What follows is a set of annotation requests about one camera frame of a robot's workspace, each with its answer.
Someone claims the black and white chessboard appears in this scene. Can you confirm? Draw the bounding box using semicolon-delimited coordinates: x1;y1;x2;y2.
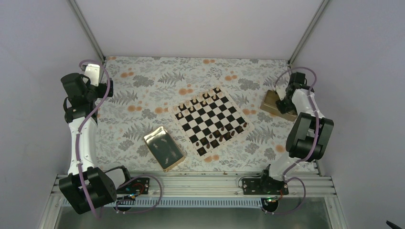
168;87;255;159

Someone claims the gold tin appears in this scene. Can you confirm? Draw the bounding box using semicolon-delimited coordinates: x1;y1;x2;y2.
143;126;185;172
260;90;298;122

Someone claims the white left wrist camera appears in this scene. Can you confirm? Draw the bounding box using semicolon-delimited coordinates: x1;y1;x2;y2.
84;63;101;86

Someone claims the aluminium rail frame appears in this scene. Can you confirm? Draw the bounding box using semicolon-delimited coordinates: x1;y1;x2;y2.
39;172;347;229

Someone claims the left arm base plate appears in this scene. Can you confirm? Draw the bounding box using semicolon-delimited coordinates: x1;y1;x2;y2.
117;177;150;197

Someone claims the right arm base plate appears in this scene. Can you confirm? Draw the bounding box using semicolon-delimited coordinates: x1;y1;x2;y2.
241;177;289;195

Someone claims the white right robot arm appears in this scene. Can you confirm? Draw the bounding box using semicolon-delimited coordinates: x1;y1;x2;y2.
258;72;334;194

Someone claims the floral patterned table mat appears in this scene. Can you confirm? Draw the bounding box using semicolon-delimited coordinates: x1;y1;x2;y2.
96;56;293;172

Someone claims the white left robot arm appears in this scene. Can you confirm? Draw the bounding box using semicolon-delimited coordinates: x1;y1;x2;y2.
59;73;133;214

